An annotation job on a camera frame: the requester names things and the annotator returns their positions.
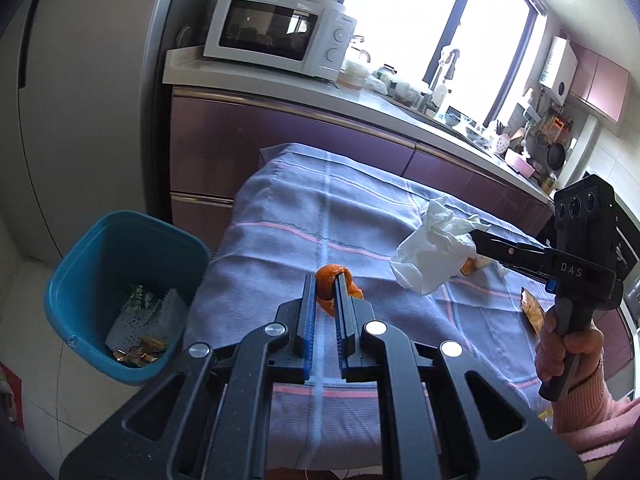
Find person's right hand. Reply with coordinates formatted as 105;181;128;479
534;310;606;391

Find black built-in oven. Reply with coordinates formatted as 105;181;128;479
615;195;640;341

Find white tissue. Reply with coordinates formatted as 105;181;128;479
390;197;493;296

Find white dotted paper sheet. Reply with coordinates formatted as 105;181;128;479
105;287;188;356

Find pink mixing bowl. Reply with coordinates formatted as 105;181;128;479
505;149;536;176

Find plaid purple tablecloth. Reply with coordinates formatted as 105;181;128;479
182;142;626;466

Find dark framed window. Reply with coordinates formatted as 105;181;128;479
342;0;548;131

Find red paper bag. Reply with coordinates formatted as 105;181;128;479
0;362;25;431

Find pink upper cabinet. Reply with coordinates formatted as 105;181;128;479
570;42;631;123

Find curved orange peel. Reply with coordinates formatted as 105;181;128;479
314;263;365;318

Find green printed packet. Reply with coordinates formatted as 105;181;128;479
120;284;162;312

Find clear plastic food container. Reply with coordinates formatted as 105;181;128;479
340;57;372;91

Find blue plastic trash bin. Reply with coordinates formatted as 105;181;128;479
44;210;212;387

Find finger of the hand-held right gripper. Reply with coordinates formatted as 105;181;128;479
470;229;557;287

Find golden foil scraps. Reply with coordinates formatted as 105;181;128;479
112;337;167;365

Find metal kitchen faucet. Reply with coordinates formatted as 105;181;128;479
425;47;461;111

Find grey refrigerator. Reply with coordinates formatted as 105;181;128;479
0;0;186;261

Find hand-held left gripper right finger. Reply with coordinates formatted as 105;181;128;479
334;269;586;480

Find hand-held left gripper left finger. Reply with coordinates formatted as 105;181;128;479
60;274;318;480

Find purple kitchen base cabinets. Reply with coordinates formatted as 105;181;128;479
169;85;556;256

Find white microwave oven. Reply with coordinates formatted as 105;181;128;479
202;0;358;83

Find white wall water heater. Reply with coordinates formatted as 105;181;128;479
539;36;578;103

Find golden snack wrapper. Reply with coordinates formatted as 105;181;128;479
521;287;548;336

